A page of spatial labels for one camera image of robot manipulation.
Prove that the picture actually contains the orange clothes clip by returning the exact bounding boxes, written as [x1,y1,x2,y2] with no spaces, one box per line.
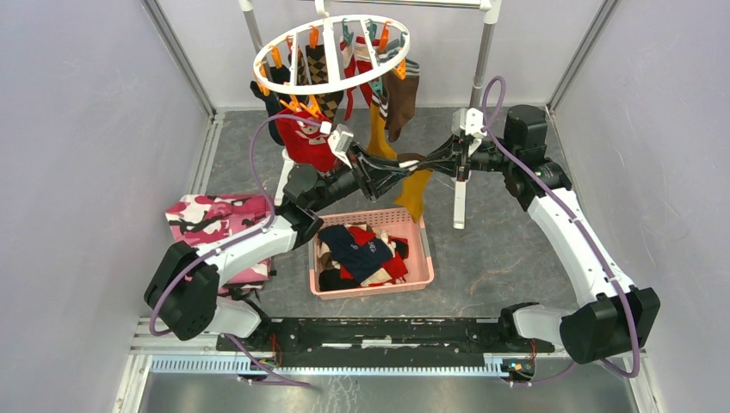
[279,95,323,119]
[393,59,407,80]

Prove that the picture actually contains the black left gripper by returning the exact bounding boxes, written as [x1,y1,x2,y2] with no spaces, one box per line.
[309,141,411,213]

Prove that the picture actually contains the red white santa sock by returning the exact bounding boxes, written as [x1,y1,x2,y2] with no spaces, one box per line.
[340,36,373,120]

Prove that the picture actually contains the pink camouflage folded cloth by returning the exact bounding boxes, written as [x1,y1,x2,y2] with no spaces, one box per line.
[164,194,275,300]

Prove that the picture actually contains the red cloth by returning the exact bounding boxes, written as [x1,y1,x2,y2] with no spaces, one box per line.
[275,117,338,173]

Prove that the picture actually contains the argyle brown yellow sock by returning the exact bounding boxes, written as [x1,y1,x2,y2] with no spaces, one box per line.
[306,45,344,120]

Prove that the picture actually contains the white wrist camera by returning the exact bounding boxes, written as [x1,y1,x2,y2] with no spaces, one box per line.
[319,121,354,168]
[451,108,486,156]

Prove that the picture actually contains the white metal drying rack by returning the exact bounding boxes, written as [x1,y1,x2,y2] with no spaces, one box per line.
[238,0,503,231]

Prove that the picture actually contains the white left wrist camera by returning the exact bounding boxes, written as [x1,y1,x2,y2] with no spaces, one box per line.
[319,121,354,168]

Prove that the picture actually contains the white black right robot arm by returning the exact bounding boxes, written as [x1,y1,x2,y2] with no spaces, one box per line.
[423,105,660,365]

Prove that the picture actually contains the pink perforated plastic basket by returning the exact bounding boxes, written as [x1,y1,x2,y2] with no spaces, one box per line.
[309,207,435,299]

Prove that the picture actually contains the teal clothes clip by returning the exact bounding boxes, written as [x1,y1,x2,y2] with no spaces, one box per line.
[368,77,387,96]

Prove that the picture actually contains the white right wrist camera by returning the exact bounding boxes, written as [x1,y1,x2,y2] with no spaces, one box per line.
[451,108,486,156]

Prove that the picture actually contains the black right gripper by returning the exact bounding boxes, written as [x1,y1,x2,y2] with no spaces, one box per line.
[418,132,517,182]

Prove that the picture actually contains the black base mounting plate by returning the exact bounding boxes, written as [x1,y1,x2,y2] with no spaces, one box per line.
[241,317,555,367]

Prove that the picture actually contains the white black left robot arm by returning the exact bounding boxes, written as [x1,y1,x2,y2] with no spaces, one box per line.
[144,144,423,351]

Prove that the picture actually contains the navy blue sock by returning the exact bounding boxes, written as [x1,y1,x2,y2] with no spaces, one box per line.
[318,225,394,282]

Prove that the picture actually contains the white round clip hanger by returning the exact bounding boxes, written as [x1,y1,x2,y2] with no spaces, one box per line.
[252,1,411,96]

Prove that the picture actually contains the brown striped sock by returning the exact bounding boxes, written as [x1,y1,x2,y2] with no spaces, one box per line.
[383,59,420,142]

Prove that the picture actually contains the black sock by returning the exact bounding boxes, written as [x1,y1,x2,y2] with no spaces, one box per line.
[250,65,290,146]

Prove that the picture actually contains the yellow cloth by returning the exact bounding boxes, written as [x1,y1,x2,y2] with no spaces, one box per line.
[367,92,397,160]

